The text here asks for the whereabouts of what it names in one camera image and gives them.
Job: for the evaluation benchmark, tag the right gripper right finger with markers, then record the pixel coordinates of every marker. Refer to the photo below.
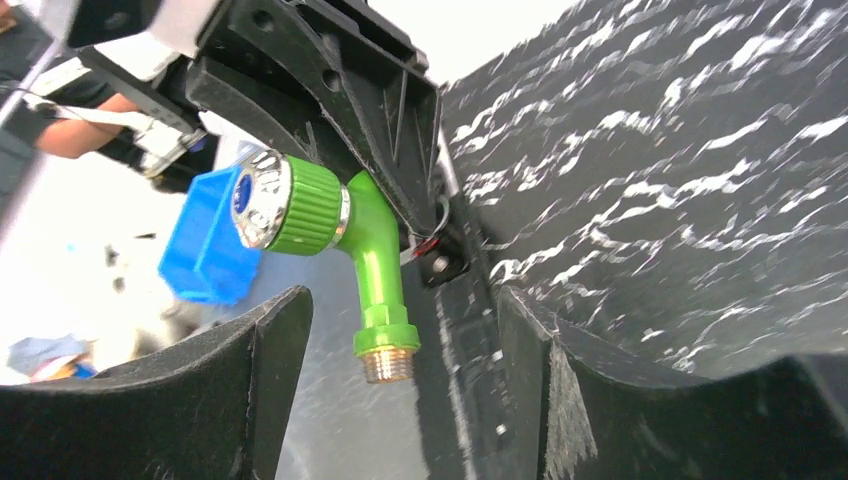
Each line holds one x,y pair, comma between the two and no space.
586,409

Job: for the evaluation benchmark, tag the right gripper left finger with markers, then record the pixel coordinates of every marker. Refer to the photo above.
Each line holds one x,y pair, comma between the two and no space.
214,406

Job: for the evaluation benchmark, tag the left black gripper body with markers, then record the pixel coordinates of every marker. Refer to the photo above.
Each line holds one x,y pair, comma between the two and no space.
131,43

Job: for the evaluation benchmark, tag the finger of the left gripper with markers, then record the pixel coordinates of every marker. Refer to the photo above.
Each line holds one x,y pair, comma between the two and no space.
332,82

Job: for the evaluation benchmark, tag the green water faucet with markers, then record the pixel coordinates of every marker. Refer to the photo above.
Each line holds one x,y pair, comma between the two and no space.
288,205

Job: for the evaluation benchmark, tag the blue plastic bin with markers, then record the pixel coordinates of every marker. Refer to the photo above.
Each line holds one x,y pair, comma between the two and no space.
204,260

